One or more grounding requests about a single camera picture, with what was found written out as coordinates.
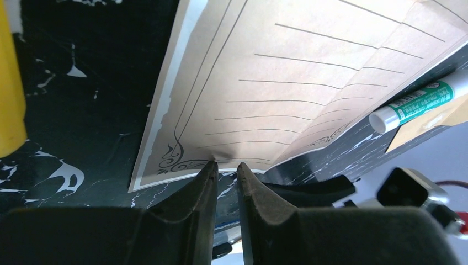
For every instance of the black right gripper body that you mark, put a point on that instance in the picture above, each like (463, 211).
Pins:
(402, 187)

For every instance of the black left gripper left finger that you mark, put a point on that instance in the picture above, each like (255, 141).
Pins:
(178, 230)

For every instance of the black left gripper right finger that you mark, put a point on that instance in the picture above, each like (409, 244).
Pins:
(276, 232)

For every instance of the orange paper envelope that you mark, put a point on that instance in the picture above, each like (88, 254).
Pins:
(449, 114)

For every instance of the green white glue stick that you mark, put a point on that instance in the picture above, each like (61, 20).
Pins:
(427, 98)

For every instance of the beige lined letter paper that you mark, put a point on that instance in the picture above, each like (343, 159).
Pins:
(262, 82)

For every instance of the yellow marker pen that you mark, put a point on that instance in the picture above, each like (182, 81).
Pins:
(13, 106)

